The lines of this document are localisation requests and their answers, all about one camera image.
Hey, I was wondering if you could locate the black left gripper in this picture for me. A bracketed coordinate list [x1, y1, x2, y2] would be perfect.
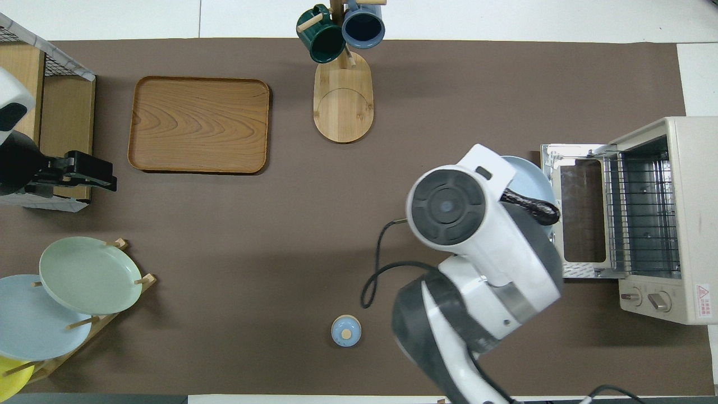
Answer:
[25, 150, 118, 198]

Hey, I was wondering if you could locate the light blue ridged plate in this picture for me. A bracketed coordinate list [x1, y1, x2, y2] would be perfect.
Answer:
[496, 155, 559, 225]

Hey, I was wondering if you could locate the dark purple eggplant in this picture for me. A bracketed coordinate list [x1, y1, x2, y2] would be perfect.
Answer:
[501, 189, 561, 226]

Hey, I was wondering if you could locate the cream toaster oven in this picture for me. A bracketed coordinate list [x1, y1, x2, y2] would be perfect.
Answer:
[603, 116, 718, 326]

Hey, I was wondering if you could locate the pale green plate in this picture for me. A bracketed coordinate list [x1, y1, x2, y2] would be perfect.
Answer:
[39, 236, 143, 315]

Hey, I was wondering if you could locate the rectangular wooden tray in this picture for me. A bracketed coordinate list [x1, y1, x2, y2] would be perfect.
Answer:
[127, 76, 271, 175]

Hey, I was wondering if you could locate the wooden plate rack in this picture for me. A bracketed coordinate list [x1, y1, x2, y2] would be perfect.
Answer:
[0, 238, 158, 385]

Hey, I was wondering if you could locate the large pale blue plate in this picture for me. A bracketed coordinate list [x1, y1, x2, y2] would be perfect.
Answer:
[0, 274, 93, 361]

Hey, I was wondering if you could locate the brown paper table mat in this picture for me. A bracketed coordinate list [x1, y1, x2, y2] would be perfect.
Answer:
[0, 37, 716, 397]

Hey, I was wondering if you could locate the yellow plate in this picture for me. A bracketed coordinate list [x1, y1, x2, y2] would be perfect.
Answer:
[0, 355, 35, 402]

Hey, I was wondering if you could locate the wooden mug tree stand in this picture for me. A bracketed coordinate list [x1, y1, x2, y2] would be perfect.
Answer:
[296, 0, 388, 144]

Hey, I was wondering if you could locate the dark green mug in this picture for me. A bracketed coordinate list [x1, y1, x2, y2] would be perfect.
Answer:
[296, 4, 347, 64]

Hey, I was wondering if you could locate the small blue jar wooden knob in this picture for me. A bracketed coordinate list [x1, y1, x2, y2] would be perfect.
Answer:
[330, 314, 362, 348]

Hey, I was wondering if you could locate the blue mug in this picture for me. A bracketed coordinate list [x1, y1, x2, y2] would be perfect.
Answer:
[341, 0, 386, 50]

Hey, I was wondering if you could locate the wire shelf with wooden boards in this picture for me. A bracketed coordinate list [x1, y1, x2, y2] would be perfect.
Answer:
[0, 12, 97, 213]

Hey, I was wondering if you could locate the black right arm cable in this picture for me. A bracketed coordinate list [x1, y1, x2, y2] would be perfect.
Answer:
[361, 219, 438, 309]

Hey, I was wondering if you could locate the metal wire oven rack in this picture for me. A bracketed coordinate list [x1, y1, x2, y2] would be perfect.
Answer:
[605, 150, 682, 277]

